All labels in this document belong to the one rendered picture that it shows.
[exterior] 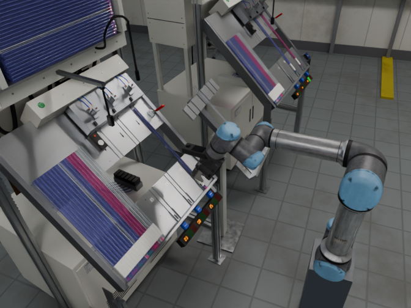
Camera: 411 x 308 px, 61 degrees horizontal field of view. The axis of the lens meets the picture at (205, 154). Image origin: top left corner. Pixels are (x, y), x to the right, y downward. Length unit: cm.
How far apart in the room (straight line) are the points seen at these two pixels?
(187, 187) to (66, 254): 61
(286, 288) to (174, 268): 69
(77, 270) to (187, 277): 79
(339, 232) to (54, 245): 121
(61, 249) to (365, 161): 131
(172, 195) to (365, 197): 82
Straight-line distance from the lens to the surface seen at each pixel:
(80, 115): 149
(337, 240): 134
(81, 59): 155
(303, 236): 247
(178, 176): 164
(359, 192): 114
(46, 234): 184
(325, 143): 128
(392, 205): 286
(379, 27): 498
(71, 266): 168
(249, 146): 125
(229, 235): 241
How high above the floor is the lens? 190
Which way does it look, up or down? 38 degrees down
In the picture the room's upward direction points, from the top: 3 degrees counter-clockwise
